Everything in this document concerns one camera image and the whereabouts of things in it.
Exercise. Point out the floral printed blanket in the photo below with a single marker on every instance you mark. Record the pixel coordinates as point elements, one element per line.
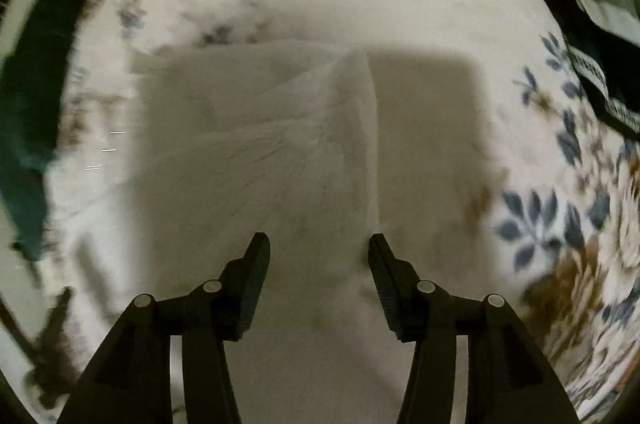
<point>410,4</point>

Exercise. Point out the dark garment with patterned trim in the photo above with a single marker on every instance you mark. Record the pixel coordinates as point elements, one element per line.
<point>590,29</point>

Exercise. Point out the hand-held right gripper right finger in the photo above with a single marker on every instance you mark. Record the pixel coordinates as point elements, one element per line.
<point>385,274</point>

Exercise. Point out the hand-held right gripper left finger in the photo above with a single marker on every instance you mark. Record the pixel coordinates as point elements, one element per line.
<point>252,274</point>

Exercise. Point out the white cloth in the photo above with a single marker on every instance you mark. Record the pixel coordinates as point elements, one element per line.
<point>280,144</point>

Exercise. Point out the dark green cloth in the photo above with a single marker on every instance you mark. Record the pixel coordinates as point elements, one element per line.
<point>35,94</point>

